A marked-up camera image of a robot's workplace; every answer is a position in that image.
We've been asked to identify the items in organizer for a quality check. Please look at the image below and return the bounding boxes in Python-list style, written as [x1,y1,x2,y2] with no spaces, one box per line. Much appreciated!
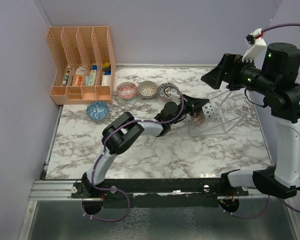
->
[62,62,111,87]

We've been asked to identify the brown flower pattern bowl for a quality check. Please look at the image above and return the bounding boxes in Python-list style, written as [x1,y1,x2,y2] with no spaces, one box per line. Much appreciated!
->
[138,80,158,99]

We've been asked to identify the black mounting base rail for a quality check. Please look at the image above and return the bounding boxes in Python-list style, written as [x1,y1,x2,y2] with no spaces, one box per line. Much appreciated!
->
[71,178,248,209]

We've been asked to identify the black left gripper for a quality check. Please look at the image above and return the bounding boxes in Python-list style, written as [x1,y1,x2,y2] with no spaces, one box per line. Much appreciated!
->
[169,94,209,126]

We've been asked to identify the red zigzag pattern bowl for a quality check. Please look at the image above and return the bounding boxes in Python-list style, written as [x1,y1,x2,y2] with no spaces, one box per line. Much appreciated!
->
[116,81,138,101]

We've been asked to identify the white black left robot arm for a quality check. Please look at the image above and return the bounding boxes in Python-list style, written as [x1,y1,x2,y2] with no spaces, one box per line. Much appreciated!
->
[81,95,210,198]

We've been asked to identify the white wire dish rack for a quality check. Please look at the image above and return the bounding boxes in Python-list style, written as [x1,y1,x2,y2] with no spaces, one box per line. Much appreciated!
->
[186,90,251,137]

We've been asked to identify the peach plastic desk organizer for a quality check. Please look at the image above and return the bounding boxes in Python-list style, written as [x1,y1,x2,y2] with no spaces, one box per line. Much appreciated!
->
[46,26,116,106]

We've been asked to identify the blue triangle pattern bowl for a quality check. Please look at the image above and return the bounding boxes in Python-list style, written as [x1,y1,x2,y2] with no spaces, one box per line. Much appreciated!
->
[86,101,109,123]

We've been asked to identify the red quatrefoil pattern bowl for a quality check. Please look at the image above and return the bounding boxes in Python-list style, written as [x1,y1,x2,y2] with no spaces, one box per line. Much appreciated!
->
[191,111,206,127]

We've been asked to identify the red diamond pattern bowl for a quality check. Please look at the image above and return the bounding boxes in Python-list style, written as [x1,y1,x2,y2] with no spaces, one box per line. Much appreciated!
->
[202,100,218,121]

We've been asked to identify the green leaf pattern bowl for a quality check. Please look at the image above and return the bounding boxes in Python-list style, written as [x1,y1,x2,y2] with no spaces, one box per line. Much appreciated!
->
[157,82,177,101]

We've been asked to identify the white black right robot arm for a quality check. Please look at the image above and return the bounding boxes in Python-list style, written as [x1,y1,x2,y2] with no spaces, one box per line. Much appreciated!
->
[201,42,300,199]

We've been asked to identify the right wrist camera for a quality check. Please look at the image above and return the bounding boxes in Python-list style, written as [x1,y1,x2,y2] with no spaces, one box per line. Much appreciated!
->
[242,28,267,62]

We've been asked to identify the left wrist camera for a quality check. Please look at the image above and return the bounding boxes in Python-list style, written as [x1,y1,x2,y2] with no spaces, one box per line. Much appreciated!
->
[168,89,181,103]

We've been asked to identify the aluminium extrusion rail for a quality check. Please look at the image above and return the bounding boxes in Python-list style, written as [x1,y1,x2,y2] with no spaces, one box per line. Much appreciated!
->
[28,180,75,201]

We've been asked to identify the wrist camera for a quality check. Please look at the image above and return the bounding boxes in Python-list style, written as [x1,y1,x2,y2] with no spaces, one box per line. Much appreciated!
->
[242,28,267,62]
[168,89,181,103]

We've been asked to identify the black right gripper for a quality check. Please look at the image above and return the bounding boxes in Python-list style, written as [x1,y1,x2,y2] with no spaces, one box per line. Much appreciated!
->
[201,52,276,96]

